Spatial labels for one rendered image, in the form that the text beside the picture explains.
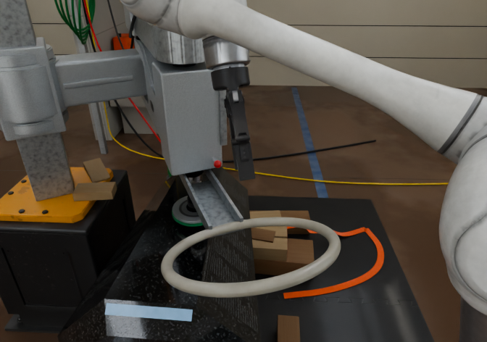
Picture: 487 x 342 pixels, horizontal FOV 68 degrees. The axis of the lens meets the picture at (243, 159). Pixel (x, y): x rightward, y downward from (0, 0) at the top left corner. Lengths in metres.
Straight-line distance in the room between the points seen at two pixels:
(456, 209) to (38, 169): 1.93
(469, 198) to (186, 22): 0.43
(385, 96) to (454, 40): 6.42
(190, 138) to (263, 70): 5.02
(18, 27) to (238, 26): 1.45
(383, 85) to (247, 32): 0.22
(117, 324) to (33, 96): 1.05
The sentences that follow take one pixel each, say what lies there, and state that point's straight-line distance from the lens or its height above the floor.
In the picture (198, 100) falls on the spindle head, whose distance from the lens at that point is 1.38.
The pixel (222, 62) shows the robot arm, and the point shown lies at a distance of 0.70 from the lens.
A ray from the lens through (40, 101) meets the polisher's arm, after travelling 1.90.
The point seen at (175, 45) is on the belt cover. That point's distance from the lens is 1.30.
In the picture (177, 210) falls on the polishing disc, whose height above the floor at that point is 0.88.
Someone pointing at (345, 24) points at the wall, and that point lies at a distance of 6.39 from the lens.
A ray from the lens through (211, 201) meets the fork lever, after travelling 1.41.
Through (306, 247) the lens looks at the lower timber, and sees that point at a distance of 2.62.
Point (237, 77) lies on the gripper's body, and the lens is 0.71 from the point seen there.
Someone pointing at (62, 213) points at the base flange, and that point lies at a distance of 2.04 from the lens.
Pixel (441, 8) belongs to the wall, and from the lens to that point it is 6.82.
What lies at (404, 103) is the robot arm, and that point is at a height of 1.69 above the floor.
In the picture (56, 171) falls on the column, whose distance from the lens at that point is 2.11.
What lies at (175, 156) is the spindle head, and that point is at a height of 1.21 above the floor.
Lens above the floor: 1.88
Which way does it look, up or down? 28 degrees down
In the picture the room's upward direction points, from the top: straight up
